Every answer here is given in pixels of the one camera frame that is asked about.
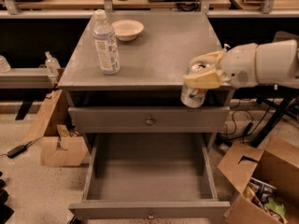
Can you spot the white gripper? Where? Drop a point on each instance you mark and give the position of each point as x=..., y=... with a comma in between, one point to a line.
x=240, y=65

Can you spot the white bowl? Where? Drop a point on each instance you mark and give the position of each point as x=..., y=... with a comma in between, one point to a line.
x=127, y=30

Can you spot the small pump bottle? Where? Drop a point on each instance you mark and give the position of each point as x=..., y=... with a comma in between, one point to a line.
x=226, y=47

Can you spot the open grey middle drawer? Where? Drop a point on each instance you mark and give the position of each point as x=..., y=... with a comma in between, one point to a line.
x=149, y=175

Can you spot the cardboard box left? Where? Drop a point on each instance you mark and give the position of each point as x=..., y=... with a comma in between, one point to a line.
x=56, y=150

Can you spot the small bottle on shelf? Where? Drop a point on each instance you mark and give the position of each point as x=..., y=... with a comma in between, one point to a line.
x=52, y=64

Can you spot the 7up soda can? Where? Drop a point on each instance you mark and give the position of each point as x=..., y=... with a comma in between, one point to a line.
x=193, y=91

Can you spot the closed grey top drawer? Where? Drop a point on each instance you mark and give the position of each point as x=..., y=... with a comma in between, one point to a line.
x=148, y=119

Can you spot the clear plastic water bottle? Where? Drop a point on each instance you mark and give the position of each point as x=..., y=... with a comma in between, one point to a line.
x=106, y=44

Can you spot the black power adapter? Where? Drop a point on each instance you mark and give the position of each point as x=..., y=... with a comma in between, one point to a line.
x=16, y=151

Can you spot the grey drawer cabinet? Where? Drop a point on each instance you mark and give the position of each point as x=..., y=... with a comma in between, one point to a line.
x=152, y=66

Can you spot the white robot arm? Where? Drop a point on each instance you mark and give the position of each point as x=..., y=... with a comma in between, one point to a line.
x=276, y=63

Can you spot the open cardboard box right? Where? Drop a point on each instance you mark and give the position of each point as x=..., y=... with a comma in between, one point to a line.
x=277, y=165

